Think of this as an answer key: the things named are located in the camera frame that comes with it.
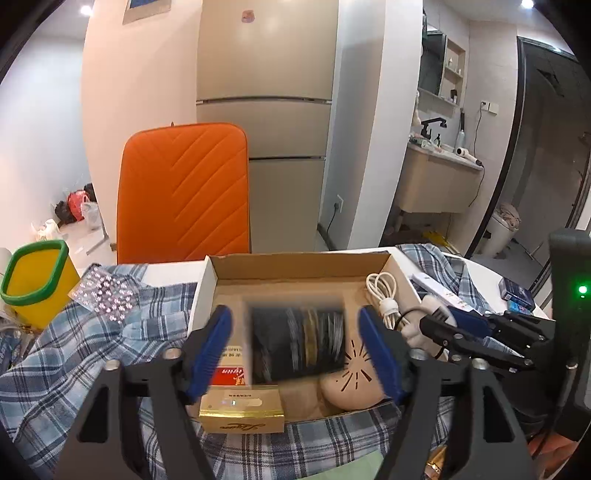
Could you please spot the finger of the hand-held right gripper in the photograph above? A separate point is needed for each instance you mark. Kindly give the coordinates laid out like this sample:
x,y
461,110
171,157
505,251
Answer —
x,y
441,330
471,323

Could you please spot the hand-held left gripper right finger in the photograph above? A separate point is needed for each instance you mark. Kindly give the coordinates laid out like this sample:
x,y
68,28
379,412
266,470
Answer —
x,y
379,355

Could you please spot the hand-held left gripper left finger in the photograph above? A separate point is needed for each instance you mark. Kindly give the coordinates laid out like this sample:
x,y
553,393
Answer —
x,y
213,355

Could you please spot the gold and red carton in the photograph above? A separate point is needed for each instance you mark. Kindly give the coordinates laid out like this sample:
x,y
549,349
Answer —
x,y
240,410

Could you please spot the grey striped cloth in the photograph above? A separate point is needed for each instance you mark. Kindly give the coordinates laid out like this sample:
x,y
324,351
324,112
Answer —
x,y
295,344

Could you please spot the white cardboard box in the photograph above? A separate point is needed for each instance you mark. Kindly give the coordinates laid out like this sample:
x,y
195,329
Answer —
x,y
286,272

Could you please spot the person's right forearm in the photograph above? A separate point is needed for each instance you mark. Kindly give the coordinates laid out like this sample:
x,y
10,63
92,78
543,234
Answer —
x,y
561,459

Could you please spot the beige round device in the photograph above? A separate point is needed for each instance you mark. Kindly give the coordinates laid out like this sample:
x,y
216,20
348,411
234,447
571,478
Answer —
x,y
353,381

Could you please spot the white long box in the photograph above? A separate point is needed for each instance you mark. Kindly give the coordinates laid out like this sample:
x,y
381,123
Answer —
x,y
434,288

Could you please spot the small light blue box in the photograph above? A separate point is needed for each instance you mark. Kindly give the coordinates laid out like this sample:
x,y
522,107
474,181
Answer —
x,y
521,306

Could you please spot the purple blue box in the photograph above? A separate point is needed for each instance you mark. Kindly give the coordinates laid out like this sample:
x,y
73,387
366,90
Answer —
x,y
516,290

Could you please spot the white round bin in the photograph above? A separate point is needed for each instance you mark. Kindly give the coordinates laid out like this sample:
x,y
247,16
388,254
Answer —
x,y
498,230

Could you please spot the blue plaid shirt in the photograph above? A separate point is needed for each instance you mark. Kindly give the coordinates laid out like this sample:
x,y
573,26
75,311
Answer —
x,y
92,350

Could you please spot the rhinestone sticker sheet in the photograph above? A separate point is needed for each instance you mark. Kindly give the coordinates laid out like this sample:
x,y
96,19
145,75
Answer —
x,y
106,291

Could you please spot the yellow small box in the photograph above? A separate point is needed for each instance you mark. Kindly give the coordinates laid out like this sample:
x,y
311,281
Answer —
x,y
437,470

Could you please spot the beige vanity cabinet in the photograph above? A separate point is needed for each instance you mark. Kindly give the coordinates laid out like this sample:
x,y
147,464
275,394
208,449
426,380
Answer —
x,y
438,182

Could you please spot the orange padded chair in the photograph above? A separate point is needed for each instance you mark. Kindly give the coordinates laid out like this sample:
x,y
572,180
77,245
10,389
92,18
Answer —
x,y
184,194

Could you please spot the white hair dryer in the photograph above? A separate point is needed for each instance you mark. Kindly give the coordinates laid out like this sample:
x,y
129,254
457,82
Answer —
x,y
467,154

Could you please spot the white spray bottle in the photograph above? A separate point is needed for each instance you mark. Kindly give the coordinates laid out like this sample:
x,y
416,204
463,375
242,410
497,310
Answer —
x,y
461,139

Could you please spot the white plastic bag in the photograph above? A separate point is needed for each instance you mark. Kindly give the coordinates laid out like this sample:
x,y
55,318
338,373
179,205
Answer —
x,y
91,216

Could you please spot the yellow bin with green rim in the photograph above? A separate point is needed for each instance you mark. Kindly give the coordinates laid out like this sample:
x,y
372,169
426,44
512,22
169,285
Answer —
x,y
39,286

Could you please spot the black faucet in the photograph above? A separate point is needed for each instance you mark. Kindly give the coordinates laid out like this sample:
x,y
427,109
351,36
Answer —
x,y
431,128

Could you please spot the red plastic bag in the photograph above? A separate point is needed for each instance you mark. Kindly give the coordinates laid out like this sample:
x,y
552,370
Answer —
x,y
77,205

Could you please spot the black plastic bag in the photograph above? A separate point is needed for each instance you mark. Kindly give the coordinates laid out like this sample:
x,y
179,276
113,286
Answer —
x,y
63,213

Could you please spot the beige hanging plush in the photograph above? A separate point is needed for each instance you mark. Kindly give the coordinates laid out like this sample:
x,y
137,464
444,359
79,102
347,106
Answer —
x,y
417,110

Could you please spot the beige refrigerator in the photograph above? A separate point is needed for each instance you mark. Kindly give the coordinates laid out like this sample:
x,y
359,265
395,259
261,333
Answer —
x,y
268,138

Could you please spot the mirror cabinet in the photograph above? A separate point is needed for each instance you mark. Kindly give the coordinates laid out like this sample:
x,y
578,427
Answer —
x,y
443,64

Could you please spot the pink fridge sticker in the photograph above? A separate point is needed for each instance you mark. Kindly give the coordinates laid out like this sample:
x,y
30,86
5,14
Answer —
x,y
248,16

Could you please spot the white wall outlet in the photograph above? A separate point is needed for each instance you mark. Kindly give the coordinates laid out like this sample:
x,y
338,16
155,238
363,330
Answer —
x,y
338,203

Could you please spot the black door frame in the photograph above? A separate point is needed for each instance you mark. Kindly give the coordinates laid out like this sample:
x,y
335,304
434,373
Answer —
x,y
524,138

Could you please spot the white wall socket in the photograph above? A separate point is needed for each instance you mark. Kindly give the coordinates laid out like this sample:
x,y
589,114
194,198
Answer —
x,y
489,107

